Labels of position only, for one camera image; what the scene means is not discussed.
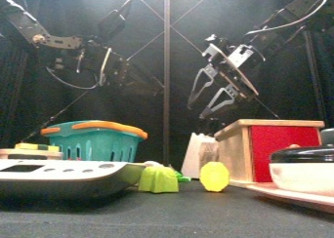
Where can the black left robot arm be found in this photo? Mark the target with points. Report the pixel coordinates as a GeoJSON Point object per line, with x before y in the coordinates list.
{"type": "Point", "coordinates": [25, 24]}

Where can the white pot with black lid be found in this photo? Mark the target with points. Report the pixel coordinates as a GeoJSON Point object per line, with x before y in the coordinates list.
{"type": "Point", "coordinates": [305, 172]}

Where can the teal basket with orange rim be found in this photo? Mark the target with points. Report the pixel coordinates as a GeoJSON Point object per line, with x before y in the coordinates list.
{"type": "Point", "coordinates": [93, 141]}

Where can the small dark green toy piece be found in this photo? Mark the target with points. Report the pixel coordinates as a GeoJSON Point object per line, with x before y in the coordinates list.
{"type": "Point", "coordinates": [183, 178]}

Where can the pink tray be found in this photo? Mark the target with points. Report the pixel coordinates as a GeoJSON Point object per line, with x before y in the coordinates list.
{"type": "Point", "coordinates": [295, 196]}

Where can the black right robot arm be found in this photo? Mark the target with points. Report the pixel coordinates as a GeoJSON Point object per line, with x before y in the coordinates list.
{"type": "Point", "coordinates": [290, 18]}

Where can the wooden box with red panel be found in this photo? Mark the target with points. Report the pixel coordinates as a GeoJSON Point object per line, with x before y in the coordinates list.
{"type": "Point", "coordinates": [268, 147]}

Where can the white toy appliance with buttons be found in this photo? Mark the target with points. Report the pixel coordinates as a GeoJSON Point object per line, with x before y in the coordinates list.
{"type": "Point", "coordinates": [60, 177]}

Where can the yellow and green sponge block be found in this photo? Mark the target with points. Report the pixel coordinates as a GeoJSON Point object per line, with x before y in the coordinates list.
{"type": "Point", "coordinates": [36, 147]}

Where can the small white toy piece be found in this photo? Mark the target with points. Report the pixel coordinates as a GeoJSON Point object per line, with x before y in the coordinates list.
{"type": "Point", "coordinates": [152, 164]}

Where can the vertical metal frame pole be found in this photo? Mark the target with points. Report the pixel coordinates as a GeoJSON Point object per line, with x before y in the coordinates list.
{"type": "Point", "coordinates": [166, 76]}

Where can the yellow round toy lemon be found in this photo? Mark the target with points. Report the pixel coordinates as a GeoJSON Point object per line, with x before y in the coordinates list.
{"type": "Point", "coordinates": [214, 177]}

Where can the light wooden toy block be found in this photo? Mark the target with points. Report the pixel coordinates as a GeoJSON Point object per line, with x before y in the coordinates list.
{"type": "Point", "coordinates": [29, 154]}

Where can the white detergent pouch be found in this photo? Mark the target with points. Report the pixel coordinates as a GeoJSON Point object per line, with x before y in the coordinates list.
{"type": "Point", "coordinates": [198, 155]}

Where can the lime green toy lump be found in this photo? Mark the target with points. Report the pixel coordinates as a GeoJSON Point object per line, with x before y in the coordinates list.
{"type": "Point", "coordinates": [158, 180]}

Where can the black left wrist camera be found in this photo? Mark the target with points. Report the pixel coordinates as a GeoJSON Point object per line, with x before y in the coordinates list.
{"type": "Point", "coordinates": [113, 23]}

